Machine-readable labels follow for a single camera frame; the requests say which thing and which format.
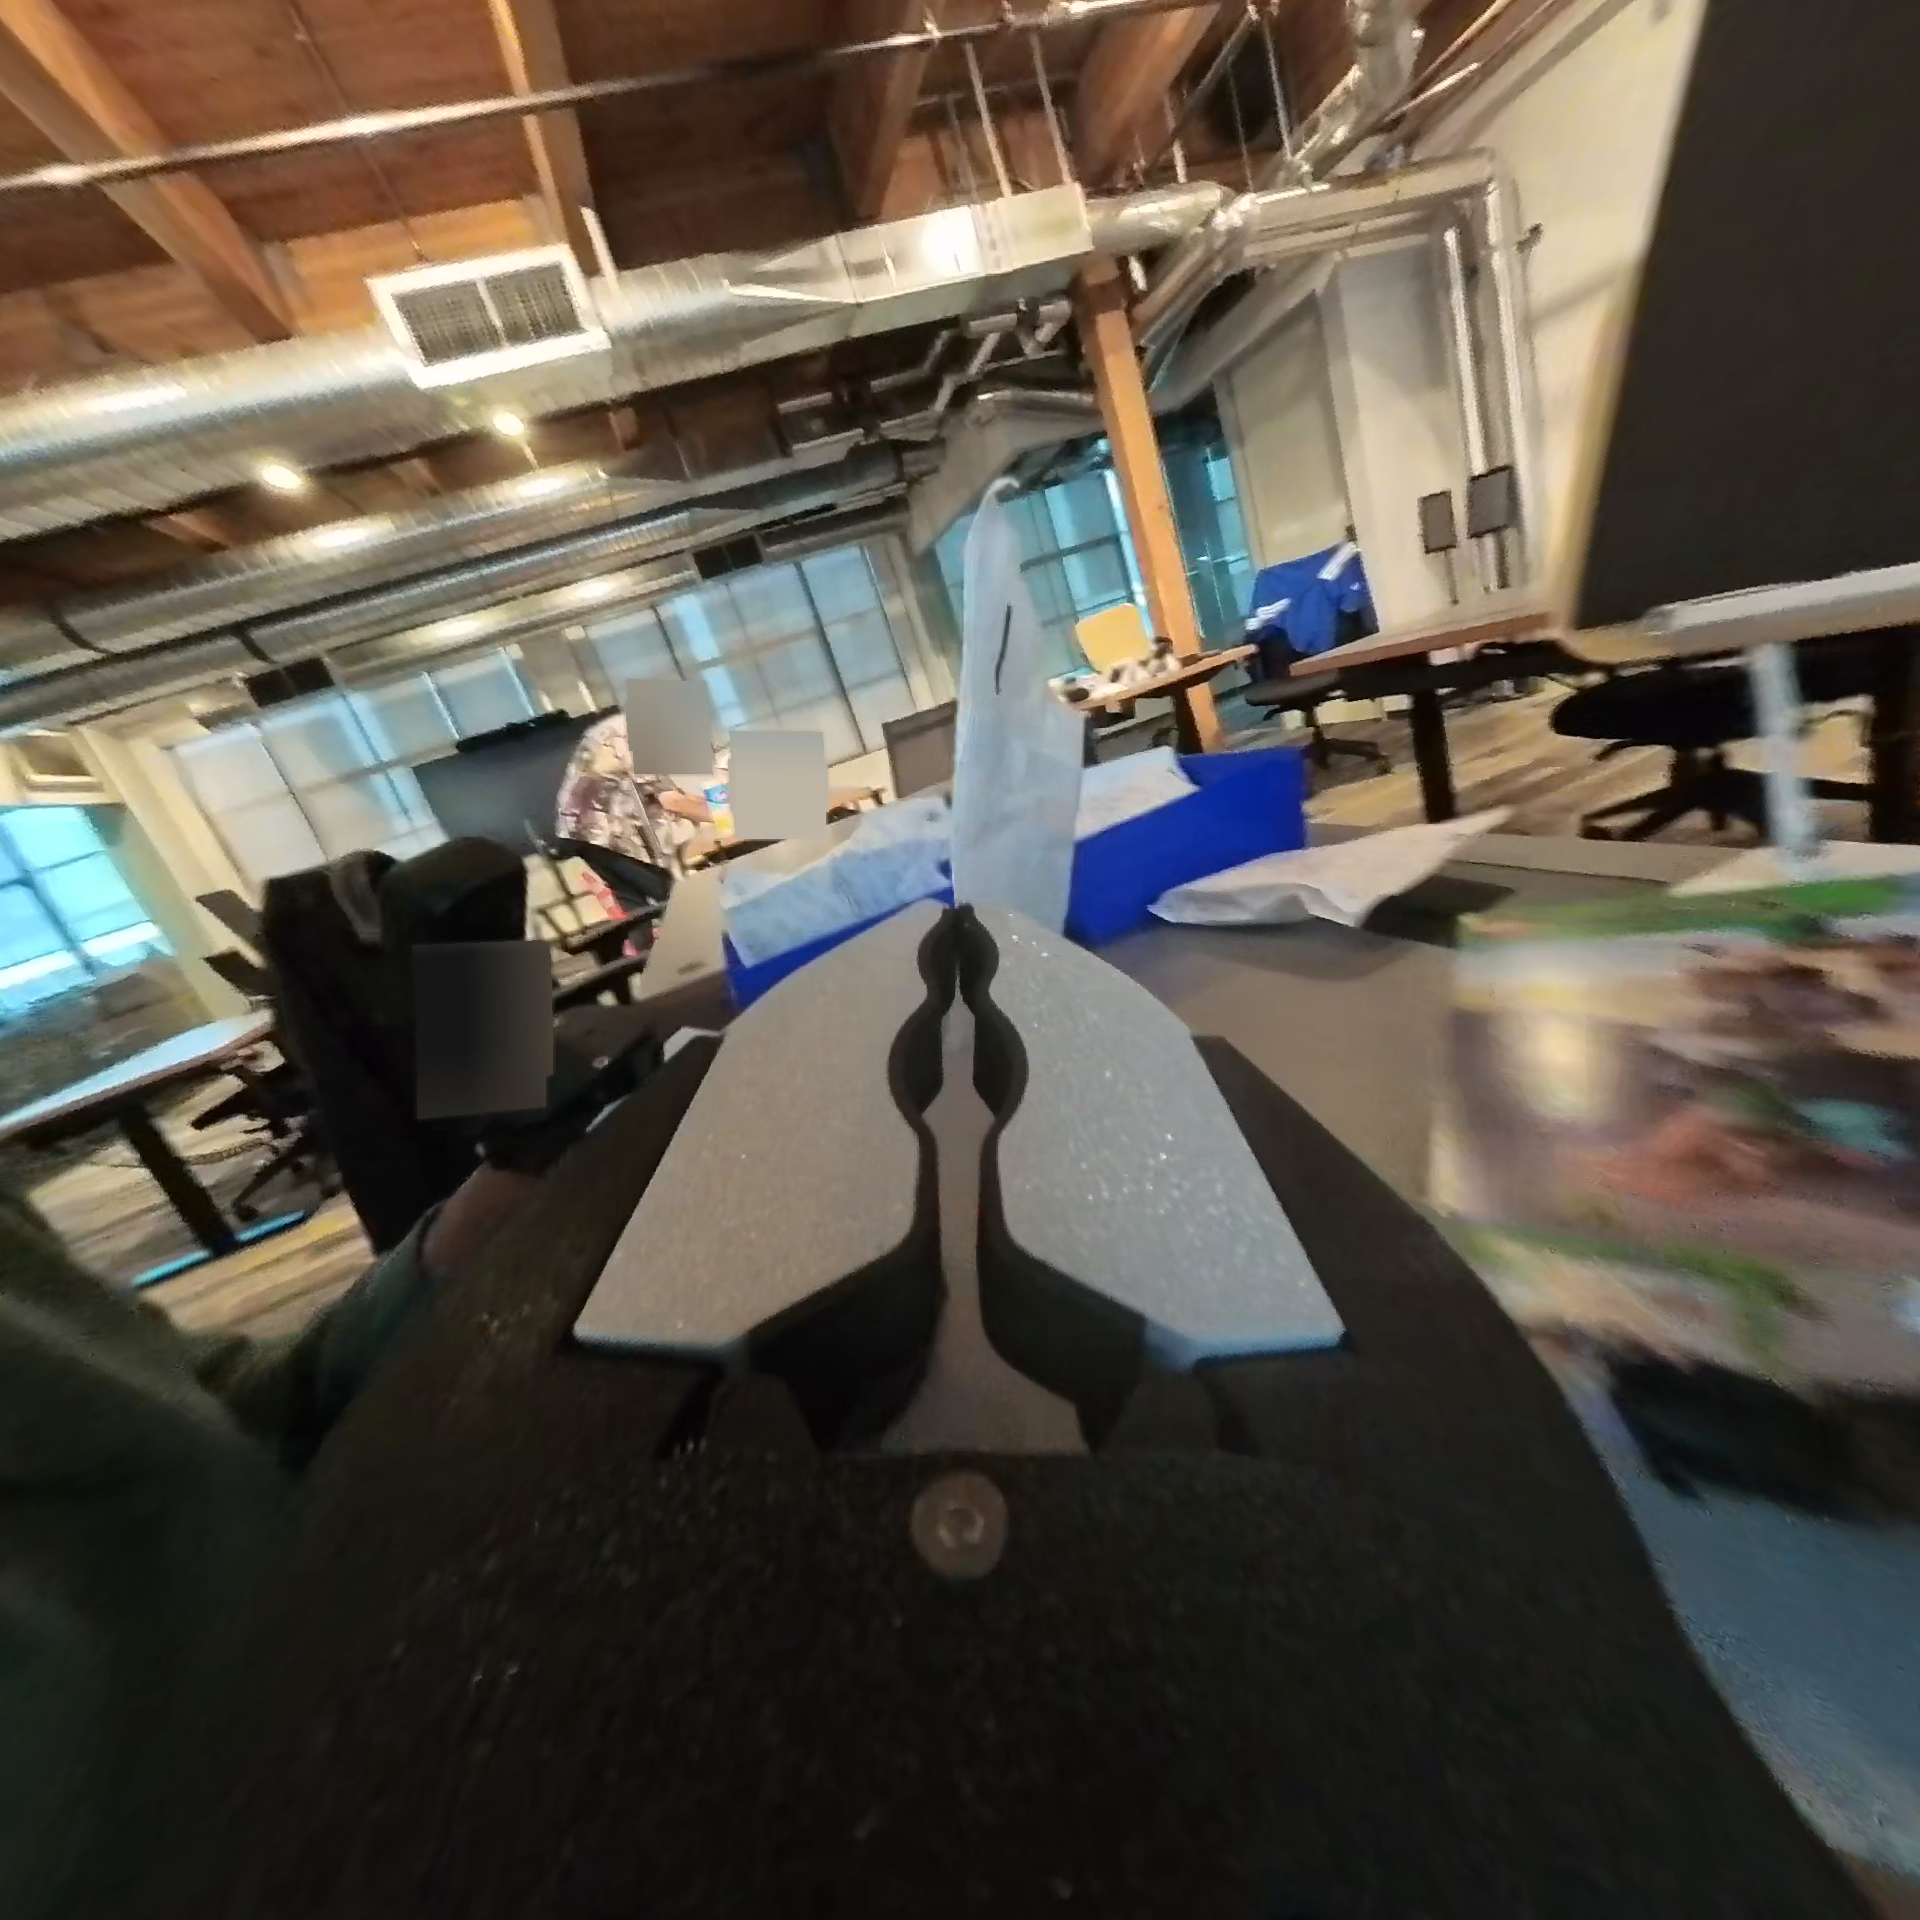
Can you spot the white ceiling air vent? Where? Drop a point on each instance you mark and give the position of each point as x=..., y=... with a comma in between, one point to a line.
x=488, y=314

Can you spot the silver air duct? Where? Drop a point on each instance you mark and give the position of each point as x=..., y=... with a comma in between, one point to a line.
x=899, y=256

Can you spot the wooden pillar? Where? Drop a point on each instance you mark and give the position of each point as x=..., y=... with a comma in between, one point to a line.
x=1139, y=524

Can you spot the person's green sweatshirt torso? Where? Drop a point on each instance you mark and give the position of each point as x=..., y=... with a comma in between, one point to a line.
x=104, y=1498

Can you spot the white metal stand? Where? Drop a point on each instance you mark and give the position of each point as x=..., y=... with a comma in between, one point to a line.
x=1782, y=749

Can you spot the black chair with blue jacket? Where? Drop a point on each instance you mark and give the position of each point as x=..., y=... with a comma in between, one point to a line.
x=1304, y=599

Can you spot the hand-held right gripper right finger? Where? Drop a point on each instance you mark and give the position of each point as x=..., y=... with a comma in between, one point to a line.
x=1153, y=1171

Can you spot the green toy brick box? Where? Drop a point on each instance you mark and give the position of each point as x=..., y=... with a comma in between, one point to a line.
x=1651, y=1079

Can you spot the black office chair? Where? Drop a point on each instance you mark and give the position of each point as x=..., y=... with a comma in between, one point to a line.
x=918, y=749
x=1651, y=705

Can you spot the black wood-framed board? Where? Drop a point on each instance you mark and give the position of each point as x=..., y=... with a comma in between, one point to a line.
x=1769, y=301

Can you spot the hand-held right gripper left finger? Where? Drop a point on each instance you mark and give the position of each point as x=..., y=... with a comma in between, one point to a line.
x=765, y=1171

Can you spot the wooden office table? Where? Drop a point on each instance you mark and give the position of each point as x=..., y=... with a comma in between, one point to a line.
x=1424, y=634
x=1187, y=665

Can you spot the grey desk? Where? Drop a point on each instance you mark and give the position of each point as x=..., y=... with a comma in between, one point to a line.
x=1349, y=1018

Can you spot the black display screen on stand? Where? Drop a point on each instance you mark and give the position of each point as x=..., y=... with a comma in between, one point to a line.
x=493, y=794

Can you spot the person's left hand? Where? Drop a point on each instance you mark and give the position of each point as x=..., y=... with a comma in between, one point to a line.
x=471, y=1216

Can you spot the yellow chair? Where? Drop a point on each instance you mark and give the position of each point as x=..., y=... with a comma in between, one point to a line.
x=1111, y=636

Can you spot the white-top office table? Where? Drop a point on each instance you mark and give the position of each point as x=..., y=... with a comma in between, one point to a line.
x=135, y=1066

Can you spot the small white brick-print bag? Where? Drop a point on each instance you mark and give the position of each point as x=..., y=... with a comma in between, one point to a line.
x=1021, y=749

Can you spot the person's left forearm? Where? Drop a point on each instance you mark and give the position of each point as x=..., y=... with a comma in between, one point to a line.
x=329, y=1337

